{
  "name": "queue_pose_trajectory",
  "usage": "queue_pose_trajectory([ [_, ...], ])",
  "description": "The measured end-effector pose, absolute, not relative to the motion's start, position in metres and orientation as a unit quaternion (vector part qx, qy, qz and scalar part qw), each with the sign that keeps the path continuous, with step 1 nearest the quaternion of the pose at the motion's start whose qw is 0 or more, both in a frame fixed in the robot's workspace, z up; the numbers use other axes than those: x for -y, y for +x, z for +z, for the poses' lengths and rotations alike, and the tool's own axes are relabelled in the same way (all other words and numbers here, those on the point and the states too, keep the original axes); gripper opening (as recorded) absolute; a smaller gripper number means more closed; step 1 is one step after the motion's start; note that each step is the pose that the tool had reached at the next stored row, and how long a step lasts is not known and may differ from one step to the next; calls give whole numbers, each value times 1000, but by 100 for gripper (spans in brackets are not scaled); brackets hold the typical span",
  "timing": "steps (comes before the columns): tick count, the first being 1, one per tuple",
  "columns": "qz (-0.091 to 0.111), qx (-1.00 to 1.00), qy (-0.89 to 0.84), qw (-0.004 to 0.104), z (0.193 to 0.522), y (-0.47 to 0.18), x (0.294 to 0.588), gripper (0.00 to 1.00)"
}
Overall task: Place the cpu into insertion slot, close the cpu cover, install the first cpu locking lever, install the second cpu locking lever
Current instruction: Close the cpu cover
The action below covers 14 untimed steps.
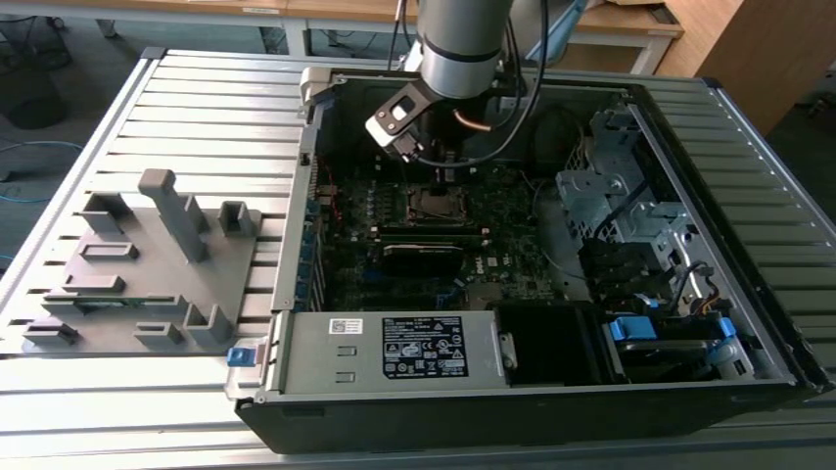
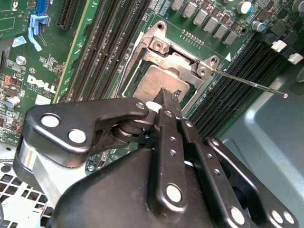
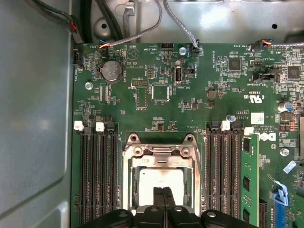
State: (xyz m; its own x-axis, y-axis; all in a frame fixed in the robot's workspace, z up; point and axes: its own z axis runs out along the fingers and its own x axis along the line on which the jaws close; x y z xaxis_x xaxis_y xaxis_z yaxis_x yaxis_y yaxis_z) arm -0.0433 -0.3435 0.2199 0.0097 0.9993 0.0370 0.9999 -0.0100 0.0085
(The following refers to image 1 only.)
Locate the wooden top white desk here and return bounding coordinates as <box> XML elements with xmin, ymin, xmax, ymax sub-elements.
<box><xmin>0</xmin><ymin>0</ymin><xmax>685</xmax><ymax>75</ymax></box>

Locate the dark hard disk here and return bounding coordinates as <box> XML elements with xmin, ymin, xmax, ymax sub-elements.
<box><xmin>616</xmin><ymin>340</ymin><xmax>712</xmax><ymax>384</ymax></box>

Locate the silver chipset heat sink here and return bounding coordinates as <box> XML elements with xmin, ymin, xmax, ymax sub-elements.
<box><xmin>468</xmin><ymin>282</ymin><xmax>504</xmax><ymax>307</ymax></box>

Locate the black graphics card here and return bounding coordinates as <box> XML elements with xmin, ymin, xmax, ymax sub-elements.
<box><xmin>381</xmin><ymin>243</ymin><xmax>468</xmax><ymax>288</ymax></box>

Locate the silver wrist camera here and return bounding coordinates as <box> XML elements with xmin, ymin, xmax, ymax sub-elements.
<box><xmin>362</xmin><ymin>91</ymin><xmax>436</xmax><ymax>149</ymax></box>

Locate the grey power supply unit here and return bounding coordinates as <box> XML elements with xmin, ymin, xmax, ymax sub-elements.
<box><xmin>260</xmin><ymin>308</ymin><xmax>518</xmax><ymax>394</ymax></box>

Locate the silver metal drive cage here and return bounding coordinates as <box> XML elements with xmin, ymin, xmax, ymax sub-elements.
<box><xmin>553</xmin><ymin>108</ymin><xmax>704</xmax><ymax>260</ymax></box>

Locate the grey parts rack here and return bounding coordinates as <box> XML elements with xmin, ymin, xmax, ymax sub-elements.
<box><xmin>22</xmin><ymin>168</ymin><xmax>266</xmax><ymax>354</ymax></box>

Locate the metal socket cover frame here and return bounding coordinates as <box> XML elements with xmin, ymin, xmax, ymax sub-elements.
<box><xmin>406</xmin><ymin>185</ymin><xmax>469</xmax><ymax>225</ymax></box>

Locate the green Dell motherboard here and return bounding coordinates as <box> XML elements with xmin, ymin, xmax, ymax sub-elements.
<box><xmin>312</xmin><ymin>155</ymin><xmax>570</xmax><ymax>312</ymax></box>

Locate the green RAM stick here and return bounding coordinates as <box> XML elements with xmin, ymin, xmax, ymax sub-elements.
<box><xmin>72</xmin><ymin>295</ymin><xmax>177</xmax><ymax>310</ymax></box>

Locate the black PC case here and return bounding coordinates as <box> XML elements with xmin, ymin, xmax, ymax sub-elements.
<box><xmin>232</xmin><ymin>66</ymin><xmax>834</xmax><ymax>456</ymax></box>

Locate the wooden cabinet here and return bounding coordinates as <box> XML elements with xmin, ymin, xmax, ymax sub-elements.
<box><xmin>656</xmin><ymin>0</ymin><xmax>836</xmax><ymax>137</ymax></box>

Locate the black wire basket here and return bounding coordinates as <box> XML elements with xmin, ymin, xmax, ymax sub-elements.
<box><xmin>0</xmin><ymin>14</ymin><xmax>73</xmax><ymax>74</ymax></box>

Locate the blue disk carrier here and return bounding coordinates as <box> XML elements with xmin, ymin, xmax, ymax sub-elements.
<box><xmin>606</xmin><ymin>315</ymin><xmax>657</xmax><ymax>342</ymax></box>

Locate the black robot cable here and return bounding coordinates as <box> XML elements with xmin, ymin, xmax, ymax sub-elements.
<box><xmin>417</xmin><ymin>0</ymin><xmax>532</xmax><ymax>167</ymax></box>
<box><xmin>485</xmin><ymin>0</ymin><xmax>553</xmax><ymax>136</ymax></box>

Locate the grey case release latch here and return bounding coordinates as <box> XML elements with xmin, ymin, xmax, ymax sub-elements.
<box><xmin>296</xmin><ymin>67</ymin><xmax>348</xmax><ymax>107</ymax></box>

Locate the black round bin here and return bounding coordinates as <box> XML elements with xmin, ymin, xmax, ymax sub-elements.
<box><xmin>4</xmin><ymin>80</ymin><xmax>70</xmax><ymax>131</ymax></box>

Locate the CPU socket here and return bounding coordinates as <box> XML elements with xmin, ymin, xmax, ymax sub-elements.
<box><xmin>404</xmin><ymin>183</ymin><xmax>472</xmax><ymax>228</ymax></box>

